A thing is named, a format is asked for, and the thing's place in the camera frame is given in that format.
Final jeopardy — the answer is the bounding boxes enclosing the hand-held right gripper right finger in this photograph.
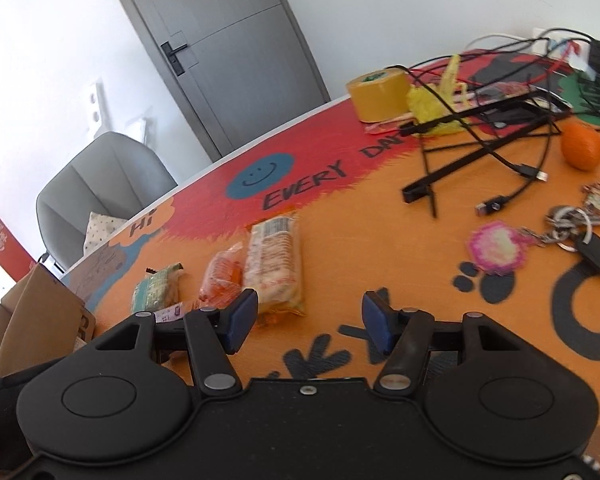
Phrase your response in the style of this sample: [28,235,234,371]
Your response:
[361,291,531,398]

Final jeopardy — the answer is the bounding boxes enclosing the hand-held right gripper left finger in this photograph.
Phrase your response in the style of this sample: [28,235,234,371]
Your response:
[82,288,259,396]

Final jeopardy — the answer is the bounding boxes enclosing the beige biscuit packet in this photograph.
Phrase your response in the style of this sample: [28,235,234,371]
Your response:
[242,212,306,317]

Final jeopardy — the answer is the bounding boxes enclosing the cardboard box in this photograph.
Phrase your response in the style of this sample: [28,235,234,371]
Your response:
[0,264,97,383]

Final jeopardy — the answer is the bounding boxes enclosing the small orange snack packet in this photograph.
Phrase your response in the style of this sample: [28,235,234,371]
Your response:
[198,242,246,311]

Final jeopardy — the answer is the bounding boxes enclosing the small purple snack packet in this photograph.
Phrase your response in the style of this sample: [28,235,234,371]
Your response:
[154,301,201,325]

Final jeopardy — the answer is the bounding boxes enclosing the green white biscuit packet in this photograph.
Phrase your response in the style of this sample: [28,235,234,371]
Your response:
[131,262,185,313]

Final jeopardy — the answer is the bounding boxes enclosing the dotted cushion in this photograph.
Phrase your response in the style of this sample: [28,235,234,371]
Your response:
[83,211,127,256]

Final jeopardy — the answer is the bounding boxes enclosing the black folding stand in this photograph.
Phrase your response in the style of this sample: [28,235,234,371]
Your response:
[401,87,573,206]

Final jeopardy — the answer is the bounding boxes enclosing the grey chair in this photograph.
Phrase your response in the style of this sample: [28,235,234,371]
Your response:
[36,131,178,271]

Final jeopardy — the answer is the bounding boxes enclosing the yellow crumpled wrapper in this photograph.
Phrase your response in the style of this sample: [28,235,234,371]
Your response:
[406,54,473,138]

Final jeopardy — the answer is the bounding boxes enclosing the brown tape roll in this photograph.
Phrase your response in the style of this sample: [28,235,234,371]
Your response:
[346,67,412,123]

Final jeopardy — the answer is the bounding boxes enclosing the bunch of keys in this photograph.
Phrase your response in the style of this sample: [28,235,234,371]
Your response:
[522,182,600,277]

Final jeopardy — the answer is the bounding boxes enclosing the grey door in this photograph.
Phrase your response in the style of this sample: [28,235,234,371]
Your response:
[102,0,331,163]

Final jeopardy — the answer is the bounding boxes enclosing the orange fruit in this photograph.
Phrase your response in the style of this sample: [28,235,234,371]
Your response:
[560,122,600,171]

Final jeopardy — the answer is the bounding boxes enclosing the white power strip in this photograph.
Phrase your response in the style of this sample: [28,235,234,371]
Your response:
[530,27,600,68]

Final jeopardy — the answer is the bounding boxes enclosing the pink pixel keychain charm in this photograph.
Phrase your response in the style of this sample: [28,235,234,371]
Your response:
[467,221,526,276]

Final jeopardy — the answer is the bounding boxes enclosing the black USB cable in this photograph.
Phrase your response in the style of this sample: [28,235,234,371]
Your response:
[475,110,556,218]

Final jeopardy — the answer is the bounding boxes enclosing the red wall poster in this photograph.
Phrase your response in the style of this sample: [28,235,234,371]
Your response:
[0,190,40,286]

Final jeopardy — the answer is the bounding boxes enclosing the white wall switch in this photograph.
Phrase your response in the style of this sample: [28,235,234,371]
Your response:
[85,77,106,126]

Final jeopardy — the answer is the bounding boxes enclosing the black door handle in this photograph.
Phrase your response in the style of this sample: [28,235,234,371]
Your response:
[160,41,190,77]

